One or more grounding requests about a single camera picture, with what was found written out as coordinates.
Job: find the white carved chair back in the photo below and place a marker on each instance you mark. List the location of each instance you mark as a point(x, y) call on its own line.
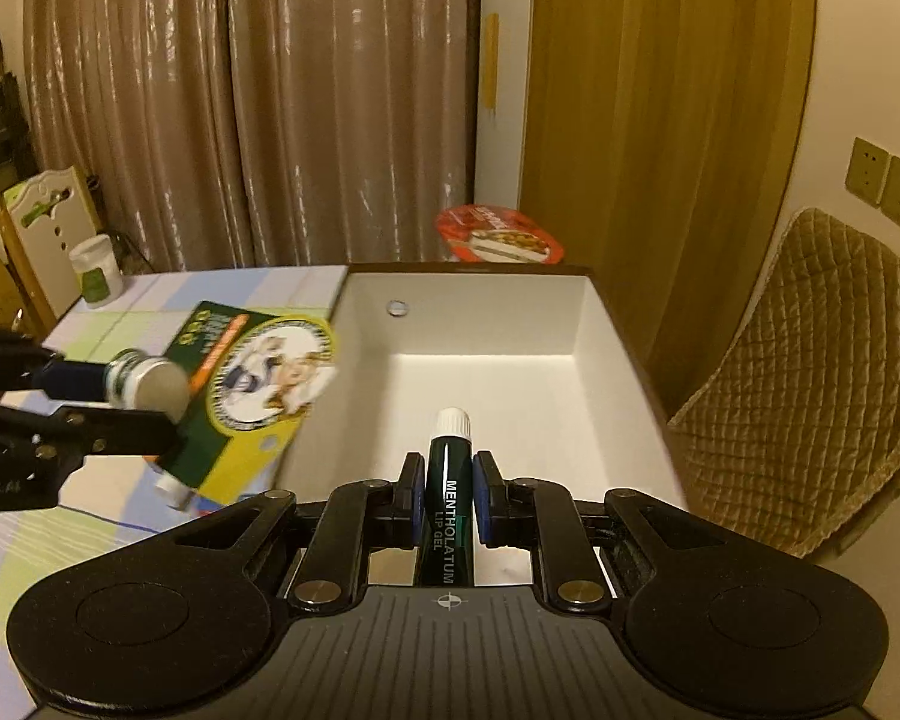
point(37, 240)

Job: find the green yellow printed carton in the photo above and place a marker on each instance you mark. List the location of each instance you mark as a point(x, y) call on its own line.
point(262, 382)

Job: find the dark green lip gel tube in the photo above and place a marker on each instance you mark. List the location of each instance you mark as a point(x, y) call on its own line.
point(446, 510)

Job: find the desktop with checkered cloth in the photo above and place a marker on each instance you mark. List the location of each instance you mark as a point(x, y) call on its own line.
point(67, 540)

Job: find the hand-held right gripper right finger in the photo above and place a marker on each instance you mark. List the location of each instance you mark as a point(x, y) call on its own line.
point(481, 499)

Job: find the shiny beige curtain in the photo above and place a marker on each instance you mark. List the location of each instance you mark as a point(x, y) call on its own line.
point(270, 105)

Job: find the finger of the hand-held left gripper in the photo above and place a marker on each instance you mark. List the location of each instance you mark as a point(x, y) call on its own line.
point(60, 375)
point(112, 435)

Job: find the small white tube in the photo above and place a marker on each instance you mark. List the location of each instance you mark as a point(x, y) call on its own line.
point(172, 489)

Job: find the red food packet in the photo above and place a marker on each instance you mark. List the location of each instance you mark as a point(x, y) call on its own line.
point(499, 234)

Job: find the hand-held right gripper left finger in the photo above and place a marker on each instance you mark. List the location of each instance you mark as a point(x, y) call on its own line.
point(414, 499)

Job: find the white cup with green label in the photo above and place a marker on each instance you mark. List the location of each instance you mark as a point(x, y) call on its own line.
point(97, 270)

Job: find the cardboard box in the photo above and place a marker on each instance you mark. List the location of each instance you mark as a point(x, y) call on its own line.
point(487, 397)

